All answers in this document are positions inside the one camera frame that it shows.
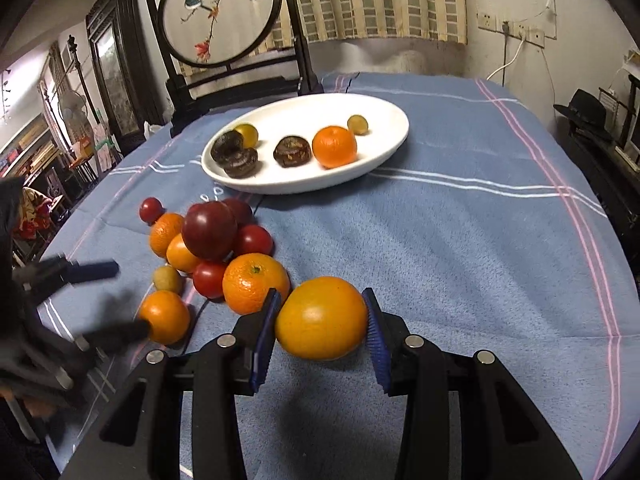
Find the small yellow-green fruit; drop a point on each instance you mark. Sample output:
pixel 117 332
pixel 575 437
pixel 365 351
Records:
pixel 358 124
pixel 248 134
pixel 167 279

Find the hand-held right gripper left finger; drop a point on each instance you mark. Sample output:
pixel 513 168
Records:
pixel 264 340

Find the small red tomato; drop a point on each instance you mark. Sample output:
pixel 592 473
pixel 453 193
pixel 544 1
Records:
pixel 151 210

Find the dark wooden framed panel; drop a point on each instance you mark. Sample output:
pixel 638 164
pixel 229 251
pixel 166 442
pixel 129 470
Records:
pixel 117 65

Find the dark wrinkled passion fruit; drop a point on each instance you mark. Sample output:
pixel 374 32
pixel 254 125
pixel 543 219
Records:
pixel 242 164
pixel 291 151
pixel 225 145

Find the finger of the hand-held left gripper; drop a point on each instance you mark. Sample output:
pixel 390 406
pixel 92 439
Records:
pixel 117 334
pixel 90 271

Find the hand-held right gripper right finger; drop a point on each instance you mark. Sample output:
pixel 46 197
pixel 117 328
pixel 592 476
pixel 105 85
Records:
pixel 377 347

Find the round embroidered bird screen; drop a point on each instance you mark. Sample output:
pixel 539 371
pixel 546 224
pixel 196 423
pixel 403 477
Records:
pixel 220 10

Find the dimpled orange with green stem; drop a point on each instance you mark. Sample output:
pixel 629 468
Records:
pixel 252 282

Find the white wall socket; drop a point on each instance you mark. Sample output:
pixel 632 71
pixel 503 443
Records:
pixel 487 21
pixel 531 35

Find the checked beige curtain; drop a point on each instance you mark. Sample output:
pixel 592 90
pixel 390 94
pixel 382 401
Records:
pixel 385 0

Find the white standing fan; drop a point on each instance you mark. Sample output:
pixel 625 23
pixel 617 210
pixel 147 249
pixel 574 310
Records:
pixel 72 107

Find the large dark red plum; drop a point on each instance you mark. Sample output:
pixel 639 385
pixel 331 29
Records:
pixel 209 230

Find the black hat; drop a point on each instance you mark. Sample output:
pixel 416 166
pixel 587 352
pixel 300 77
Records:
pixel 584 109

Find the large smooth orange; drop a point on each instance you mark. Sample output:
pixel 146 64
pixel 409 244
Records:
pixel 321 317

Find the bright orange tangerine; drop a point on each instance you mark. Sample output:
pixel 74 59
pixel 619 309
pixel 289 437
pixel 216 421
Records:
pixel 335 147

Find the blue striped tablecloth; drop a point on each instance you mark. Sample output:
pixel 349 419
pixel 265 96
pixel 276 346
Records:
pixel 450 260

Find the white oval plate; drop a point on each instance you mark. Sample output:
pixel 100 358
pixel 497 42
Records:
pixel 385 125

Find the small tangerine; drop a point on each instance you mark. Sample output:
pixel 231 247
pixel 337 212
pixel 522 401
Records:
pixel 180 256
pixel 166 316
pixel 165 232

